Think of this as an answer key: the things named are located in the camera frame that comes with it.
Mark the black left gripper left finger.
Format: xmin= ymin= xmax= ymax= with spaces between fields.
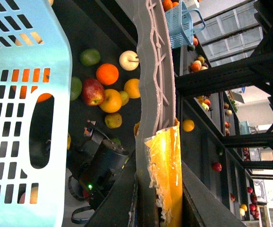
xmin=89 ymin=150 xmax=159 ymax=227

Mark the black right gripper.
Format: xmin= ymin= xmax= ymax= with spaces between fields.
xmin=67 ymin=120 xmax=129 ymax=208

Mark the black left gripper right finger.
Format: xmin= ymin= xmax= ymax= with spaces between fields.
xmin=181 ymin=163 xmax=245 ymax=227

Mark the light blue shopping basket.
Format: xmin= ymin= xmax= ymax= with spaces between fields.
xmin=0 ymin=0 xmax=72 ymax=227

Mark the dark green avocado right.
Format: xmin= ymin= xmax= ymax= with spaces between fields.
xmin=111 ymin=138 xmax=121 ymax=145

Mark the brown kiwi lower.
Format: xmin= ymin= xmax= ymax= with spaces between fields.
xmin=104 ymin=113 xmax=122 ymax=129

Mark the brown kiwi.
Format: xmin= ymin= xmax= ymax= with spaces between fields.
xmin=104 ymin=113 xmax=122 ymax=129
xmin=119 ymin=91 xmax=129 ymax=106

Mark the yellow orange apple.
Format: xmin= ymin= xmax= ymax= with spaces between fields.
xmin=99 ymin=89 xmax=122 ymax=113

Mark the brown kiwi upper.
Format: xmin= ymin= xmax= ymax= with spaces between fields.
xmin=119 ymin=91 xmax=129 ymax=106

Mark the red yellow apple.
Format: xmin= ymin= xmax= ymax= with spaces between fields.
xmin=82 ymin=79 xmax=105 ymax=106

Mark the green lime lower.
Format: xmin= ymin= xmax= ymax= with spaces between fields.
xmin=70 ymin=77 xmax=83 ymax=101

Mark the green lime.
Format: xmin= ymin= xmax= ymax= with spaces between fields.
xmin=79 ymin=48 xmax=101 ymax=67
xmin=70 ymin=77 xmax=83 ymax=101

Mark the orange yellow pear back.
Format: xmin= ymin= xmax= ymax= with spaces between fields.
xmin=124 ymin=79 xmax=140 ymax=99

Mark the large orange with navel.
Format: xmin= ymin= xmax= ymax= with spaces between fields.
xmin=11 ymin=68 xmax=51 ymax=99

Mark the small orange mandarin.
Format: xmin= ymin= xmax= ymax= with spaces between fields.
xmin=96 ymin=63 xmax=119 ymax=86

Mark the green lime upper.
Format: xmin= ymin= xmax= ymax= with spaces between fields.
xmin=79 ymin=48 xmax=101 ymax=67

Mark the small blue background basket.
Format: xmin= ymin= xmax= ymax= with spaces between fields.
xmin=165 ymin=0 xmax=206 ymax=49

